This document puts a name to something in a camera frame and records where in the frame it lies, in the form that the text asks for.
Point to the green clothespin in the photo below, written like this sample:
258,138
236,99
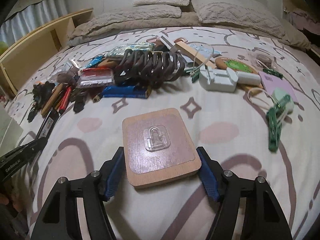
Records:
274,130
283,105

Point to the silver foil packet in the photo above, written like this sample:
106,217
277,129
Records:
119,51

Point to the blue rectangular packet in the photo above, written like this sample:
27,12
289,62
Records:
126,92

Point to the mint green round tape measure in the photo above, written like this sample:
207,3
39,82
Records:
278,93

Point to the brown tape roll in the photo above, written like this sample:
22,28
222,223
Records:
265,60

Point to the light wooden stick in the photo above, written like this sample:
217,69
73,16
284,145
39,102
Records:
195,55

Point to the red pen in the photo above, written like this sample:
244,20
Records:
65,100

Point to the wooden handle tool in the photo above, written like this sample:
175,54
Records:
52,99

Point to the round cork coaster green print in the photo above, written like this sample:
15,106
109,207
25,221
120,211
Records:
236,65

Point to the beige folded blanket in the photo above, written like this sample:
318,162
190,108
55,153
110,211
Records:
160,16

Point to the purple notepad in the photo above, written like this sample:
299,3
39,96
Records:
271,82

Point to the white plastic dispenser device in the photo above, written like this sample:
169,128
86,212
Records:
218,79

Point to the dark green clip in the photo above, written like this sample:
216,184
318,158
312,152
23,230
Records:
273,72

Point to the grey curtain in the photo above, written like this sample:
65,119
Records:
30,18

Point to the wooden bedside shelf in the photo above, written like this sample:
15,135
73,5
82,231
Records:
21,60

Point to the square wooden coaster with hook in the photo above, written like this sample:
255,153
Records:
158,148

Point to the large beige quilted pillow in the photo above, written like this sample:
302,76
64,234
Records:
241,13

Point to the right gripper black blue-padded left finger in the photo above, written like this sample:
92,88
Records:
59,219

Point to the red clear plastic case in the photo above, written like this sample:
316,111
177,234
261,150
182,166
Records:
95,77

